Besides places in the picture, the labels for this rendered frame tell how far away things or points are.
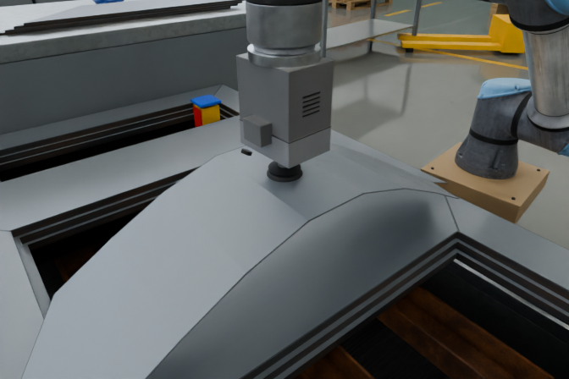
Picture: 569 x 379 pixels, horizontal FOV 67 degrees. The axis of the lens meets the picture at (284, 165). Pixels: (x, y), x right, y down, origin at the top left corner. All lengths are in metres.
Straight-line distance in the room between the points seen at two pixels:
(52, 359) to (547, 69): 0.87
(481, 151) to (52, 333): 0.98
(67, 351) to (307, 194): 0.29
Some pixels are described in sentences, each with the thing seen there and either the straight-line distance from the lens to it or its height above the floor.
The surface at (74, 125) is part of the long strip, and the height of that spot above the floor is 0.86.
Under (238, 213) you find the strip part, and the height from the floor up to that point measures 1.01.
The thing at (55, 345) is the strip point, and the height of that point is 0.91.
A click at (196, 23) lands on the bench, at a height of 1.04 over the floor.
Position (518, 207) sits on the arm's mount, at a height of 0.73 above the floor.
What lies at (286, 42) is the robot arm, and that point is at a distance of 0.41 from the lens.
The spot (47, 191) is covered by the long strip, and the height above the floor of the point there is 0.86.
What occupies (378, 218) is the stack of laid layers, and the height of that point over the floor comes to 0.86.
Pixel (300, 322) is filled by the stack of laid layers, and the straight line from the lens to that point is 0.56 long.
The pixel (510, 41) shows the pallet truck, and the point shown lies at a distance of 5.60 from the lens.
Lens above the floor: 1.28
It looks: 29 degrees down
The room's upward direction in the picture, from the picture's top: straight up
